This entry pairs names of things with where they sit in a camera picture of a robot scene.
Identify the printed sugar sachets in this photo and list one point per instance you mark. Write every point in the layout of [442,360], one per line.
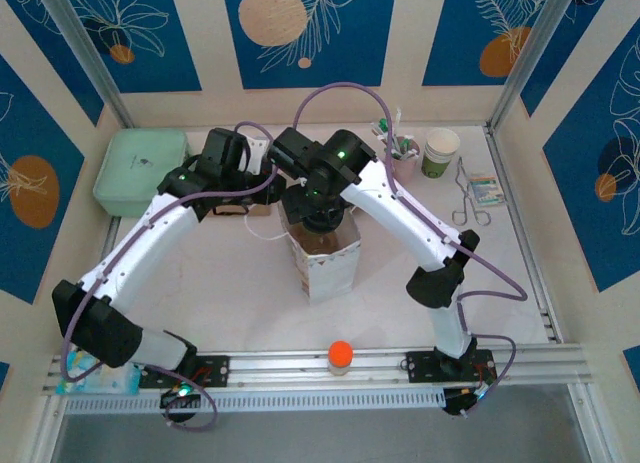
[486,190]

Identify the animal print paper gift bag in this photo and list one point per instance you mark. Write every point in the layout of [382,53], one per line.
[330,283]

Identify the brown pulp cup carrier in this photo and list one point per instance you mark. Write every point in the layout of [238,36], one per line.
[310,239]

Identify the mint green zip pouch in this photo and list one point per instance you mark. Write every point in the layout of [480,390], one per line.
[135,168]

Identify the blue wet wipes pack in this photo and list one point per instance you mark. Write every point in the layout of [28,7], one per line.
[100,380]

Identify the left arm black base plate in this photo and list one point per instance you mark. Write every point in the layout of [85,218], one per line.
[210,370]

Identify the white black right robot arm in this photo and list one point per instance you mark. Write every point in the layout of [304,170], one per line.
[400,208]

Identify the orange capped jar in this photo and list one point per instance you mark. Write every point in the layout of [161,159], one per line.
[340,355]

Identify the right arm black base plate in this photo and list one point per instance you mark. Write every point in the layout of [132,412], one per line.
[425,368]

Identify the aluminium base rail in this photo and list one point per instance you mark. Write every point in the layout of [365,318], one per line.
[280,365]

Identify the pink metal bucket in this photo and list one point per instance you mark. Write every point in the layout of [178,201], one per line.
[405,168]

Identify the green paper coffee cup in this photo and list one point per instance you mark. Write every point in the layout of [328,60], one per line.
[440,148]

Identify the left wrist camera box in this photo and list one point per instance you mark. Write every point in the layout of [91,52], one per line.
[257,153]

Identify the aluminium frame post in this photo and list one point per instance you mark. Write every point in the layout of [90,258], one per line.
[85,48]
[535,48]

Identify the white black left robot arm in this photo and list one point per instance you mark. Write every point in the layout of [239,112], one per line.
[140,253]

